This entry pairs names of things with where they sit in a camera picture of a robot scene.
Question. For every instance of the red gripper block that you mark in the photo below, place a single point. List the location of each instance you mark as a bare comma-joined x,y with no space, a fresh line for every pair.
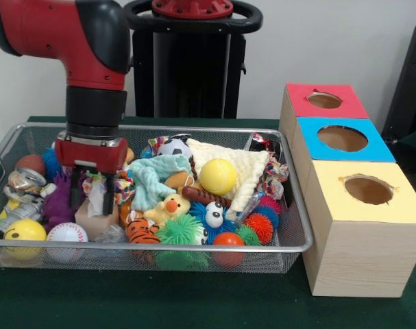
91,156

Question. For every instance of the blue spiky toy with eyes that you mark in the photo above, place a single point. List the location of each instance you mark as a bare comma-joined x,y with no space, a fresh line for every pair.
50,162

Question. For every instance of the orange striped tiger plush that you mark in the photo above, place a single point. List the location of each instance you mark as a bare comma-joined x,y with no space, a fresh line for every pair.
140,233

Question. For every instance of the cream muslin cloth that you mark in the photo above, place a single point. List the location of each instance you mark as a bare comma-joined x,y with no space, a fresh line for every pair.
242,161

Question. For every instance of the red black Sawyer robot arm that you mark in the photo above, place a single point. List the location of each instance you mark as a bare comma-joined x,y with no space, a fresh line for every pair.
57,34

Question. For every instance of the shallow metal mesh bin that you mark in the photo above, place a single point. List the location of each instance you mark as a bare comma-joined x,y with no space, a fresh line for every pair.
279,260

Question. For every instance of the wooden box with three holes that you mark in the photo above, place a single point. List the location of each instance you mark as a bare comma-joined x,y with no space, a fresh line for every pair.
358,260

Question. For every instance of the purple spiky toy with eyes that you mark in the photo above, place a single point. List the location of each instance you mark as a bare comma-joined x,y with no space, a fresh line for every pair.
57,205

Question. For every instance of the white baseball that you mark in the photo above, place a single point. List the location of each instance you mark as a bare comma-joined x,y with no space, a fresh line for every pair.
67,233

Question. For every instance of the toy hamburger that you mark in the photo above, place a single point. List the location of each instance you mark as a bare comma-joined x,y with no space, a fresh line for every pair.
130,154

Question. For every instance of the light teal muslin cloth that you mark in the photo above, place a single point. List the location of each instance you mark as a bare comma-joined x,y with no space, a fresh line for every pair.
149,178

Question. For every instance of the yellow smiley ball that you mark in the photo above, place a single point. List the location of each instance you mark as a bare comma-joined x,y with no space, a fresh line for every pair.
24,230

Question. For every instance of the green spiky ball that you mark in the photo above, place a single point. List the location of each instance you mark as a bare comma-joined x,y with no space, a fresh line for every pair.
180,231

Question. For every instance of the yellow tennis ball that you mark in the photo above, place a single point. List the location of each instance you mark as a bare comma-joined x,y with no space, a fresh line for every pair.
218,176

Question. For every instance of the orange red ball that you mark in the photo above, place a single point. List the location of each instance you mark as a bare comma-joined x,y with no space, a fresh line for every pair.
229,240

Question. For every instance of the black chair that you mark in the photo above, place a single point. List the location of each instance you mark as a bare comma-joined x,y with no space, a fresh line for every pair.
410,79

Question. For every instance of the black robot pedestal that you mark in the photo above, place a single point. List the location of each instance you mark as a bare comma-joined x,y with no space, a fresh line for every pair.
194,75

